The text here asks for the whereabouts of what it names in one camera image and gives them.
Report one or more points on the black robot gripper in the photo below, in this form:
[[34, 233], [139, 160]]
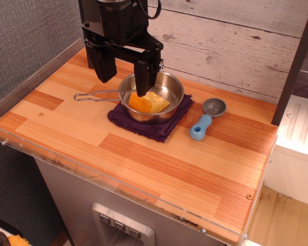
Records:
[[121, 33]]

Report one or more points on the yellow orange cheese wedge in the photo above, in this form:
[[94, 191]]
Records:
[[151, 103]]

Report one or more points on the stainless steel pot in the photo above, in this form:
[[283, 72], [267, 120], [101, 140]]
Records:
[[167, 86]]

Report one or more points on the purple folded cloth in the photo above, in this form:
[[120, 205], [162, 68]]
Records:
[[158, 132]]

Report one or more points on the blue grey ice cream scoop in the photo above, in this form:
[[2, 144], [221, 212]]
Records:
[[212, 108]]

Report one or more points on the clear acrylic edge guard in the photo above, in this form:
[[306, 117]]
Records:
[[176, 176]]

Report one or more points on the silver toy fridge cabinet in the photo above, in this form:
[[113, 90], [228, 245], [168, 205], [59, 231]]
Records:
[[74, 198]]

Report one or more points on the orange object bottom left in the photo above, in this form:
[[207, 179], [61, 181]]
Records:
[[14, 240]]

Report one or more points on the dark vertical post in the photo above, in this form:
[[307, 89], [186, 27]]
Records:
[[292, 77]]

